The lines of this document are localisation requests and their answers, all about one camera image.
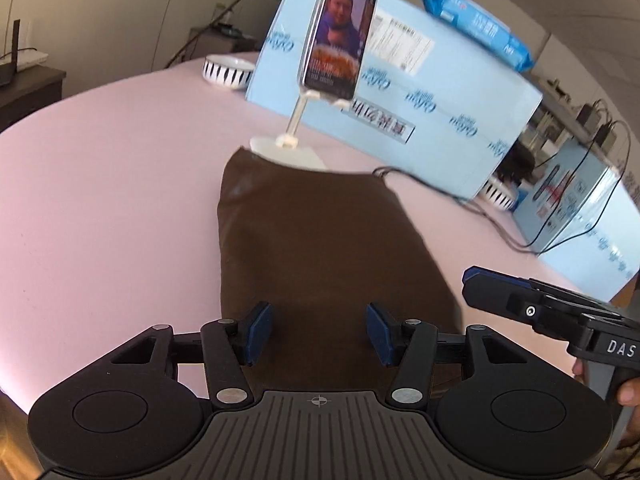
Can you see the small light blue cardboard box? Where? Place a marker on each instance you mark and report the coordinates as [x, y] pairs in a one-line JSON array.
[[585, 195]]

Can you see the brown leather vest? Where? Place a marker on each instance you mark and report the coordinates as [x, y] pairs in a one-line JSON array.
[[320, 260]]

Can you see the white phone stand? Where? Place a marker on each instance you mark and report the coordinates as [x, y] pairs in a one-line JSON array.
[[290, 152]]

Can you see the blue wet wipes pack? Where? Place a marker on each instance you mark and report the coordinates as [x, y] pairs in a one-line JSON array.
[[480, 25]]

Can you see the black office chair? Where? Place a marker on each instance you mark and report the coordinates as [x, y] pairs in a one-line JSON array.
[[517, 162]]

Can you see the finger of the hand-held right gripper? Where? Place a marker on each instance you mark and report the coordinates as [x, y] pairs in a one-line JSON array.
[[500, 297], [560, 294]]

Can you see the smartphone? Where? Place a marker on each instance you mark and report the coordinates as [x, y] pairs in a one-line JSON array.
[[337, 35]]

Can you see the white black striped bowl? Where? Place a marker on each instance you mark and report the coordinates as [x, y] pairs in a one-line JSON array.
[[227, 72], [497, 195]]

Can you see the dark wooden cabinet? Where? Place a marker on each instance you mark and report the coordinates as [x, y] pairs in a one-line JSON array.
[[25, 95]]

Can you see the large light blue cardboard box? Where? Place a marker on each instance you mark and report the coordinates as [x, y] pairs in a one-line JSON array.
[[440, 95]]

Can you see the person's right hand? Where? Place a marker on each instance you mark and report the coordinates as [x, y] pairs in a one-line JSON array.
[[631, 392]]

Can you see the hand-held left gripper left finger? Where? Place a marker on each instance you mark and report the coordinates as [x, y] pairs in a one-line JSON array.
[[260, 332]]

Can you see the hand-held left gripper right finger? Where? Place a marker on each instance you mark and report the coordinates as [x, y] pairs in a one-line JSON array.
[[377, 332]]

